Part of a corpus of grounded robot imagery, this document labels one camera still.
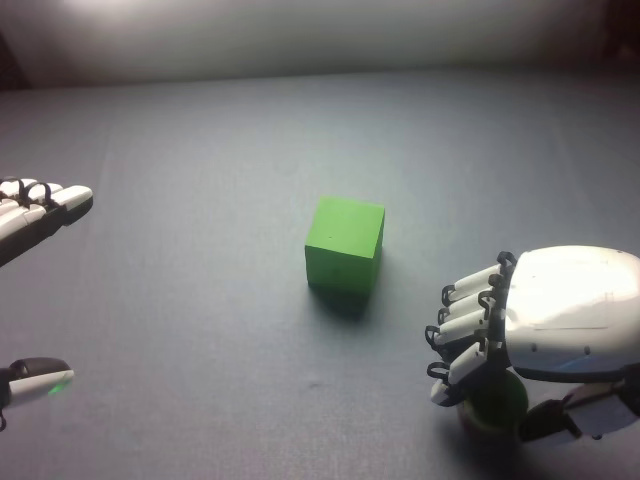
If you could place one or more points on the grey table cloth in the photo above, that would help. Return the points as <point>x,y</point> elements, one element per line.
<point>200,300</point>

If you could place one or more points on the green cube block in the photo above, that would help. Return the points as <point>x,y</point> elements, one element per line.
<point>340,240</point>

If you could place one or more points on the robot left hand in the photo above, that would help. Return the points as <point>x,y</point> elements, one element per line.
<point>55,205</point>

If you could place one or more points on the green cylinder block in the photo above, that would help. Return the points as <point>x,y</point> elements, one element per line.
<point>500,406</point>

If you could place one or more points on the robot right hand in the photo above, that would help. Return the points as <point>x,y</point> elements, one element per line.
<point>565,310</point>

